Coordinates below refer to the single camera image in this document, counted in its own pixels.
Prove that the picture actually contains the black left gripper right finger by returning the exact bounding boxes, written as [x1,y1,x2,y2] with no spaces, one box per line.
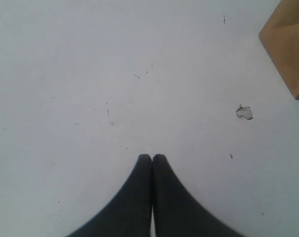
[152,154,241,237]

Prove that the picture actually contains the brown paper shopping bag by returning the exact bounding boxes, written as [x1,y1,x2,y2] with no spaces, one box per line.
[259,0,299,100]

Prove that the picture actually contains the clear plastic scrap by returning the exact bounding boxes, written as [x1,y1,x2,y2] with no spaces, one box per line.
[236,105,253,120]

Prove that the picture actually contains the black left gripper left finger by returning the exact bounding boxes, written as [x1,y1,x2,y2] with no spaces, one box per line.
[69,154,152,237]

